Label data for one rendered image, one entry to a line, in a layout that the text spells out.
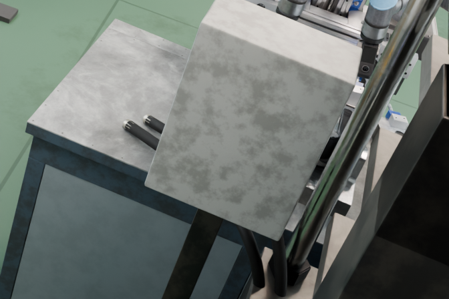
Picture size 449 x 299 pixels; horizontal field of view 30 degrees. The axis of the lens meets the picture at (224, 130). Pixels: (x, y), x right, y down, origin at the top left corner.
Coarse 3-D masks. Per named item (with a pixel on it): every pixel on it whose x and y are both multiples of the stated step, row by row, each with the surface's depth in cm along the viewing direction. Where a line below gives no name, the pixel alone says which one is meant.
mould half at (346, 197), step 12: (348, 108) 262; (336, 132) 249; (324, 168) 237; (360, 168) 235; (312, 180) 230; (348, 180) 236; (312, 192) 228; (348, 192) 231; (336, 204) 228; (348, 204) 227
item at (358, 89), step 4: (356, 80) 268; (356, 84) 265; (360, 84) 266; (356, 88) 261; (360, 88) 262; (352, 92) 260; (356, 92) 260; (360, 92) 260; (352, 96) 261; (356, 96) 261; (360, 96) 260; (348, 100) 263; (352, 100) 262; (356, 100) 262; (352, 104) 263; (356, 104) 263
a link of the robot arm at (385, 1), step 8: (376, 0) 240; (384, 0) 239; (392, 0) 239; (400, 0) 244; (368, 8) 244; (376, 8) 241; (384, 8) 240; (392, 8) 242; (400, 8) 246; (368, 16) 245; (376, 16) 243; (384, 16) 242; (368, 24) 246; (376, 24) 244; (384, 24) 244
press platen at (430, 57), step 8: (432, 40) 159; (440, 40) 160; (432, 48) 156; (440, 48) 157; (424, 56) 159; (432, 56) 153; (440, 56) 154; (448, 56) 155; (424, 64) 156; (432, 64) 150; (440, 64) 151; (448, 64) 152; (424, 72) 153; (432, 72) 147; (424, 80) 150; (432, 80) 145; (424, 88) 147
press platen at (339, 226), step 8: (336, 216) 190; (344, 216) 191; (328, 224) 193; (336, 224) 188; (344, 224) 189; (352, 224) 190; (328, 232) 188; (336, 232) 185; (344, 232) 186; (328, 240) 183; (336, 240) 183; (344, 240) 184; (328, 248) 180; (336, 248) 181; (328, 256) 178; (320, 264) 181; (328, 264) 176; (320, 272) 176; (320, 280) 172
